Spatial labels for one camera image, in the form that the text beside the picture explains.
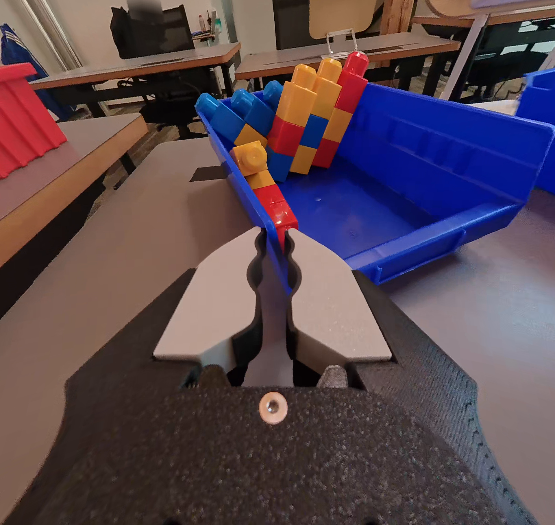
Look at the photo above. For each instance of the green bottle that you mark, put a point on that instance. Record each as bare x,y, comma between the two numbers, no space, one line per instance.
217,26

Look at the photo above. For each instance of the wooden post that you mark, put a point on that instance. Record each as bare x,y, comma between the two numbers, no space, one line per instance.
401,0

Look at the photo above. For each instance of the row of mega block towers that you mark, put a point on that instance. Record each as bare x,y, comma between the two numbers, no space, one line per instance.
299,117

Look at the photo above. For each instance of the blue jacket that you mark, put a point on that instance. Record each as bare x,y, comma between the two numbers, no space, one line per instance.
17,47

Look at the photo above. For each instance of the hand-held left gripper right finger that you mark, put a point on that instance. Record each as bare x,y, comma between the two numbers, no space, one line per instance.
338,312

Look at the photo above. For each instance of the black tape piece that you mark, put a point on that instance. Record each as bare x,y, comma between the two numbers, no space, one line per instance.
206,174

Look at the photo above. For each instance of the red plastic bin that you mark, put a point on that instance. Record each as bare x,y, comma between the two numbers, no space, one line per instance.
21,121

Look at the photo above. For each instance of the wooden-edged desk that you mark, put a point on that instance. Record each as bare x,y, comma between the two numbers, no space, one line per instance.
438,21
65,152
390,45
130,67

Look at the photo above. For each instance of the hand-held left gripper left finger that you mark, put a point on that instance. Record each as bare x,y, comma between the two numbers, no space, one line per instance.
208,312

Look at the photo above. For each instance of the blue plastic bin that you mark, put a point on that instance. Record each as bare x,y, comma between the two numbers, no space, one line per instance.
540,99
412,186

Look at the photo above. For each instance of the yellow mega block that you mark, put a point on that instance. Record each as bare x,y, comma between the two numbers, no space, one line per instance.
260,181

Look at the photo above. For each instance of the wooden board document stand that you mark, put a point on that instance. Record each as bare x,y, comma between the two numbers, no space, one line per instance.
344,4

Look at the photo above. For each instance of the black upright panel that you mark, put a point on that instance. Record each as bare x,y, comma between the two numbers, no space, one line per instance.
290,17

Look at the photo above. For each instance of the red mega block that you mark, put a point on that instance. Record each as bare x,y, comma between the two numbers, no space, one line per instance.
275,210

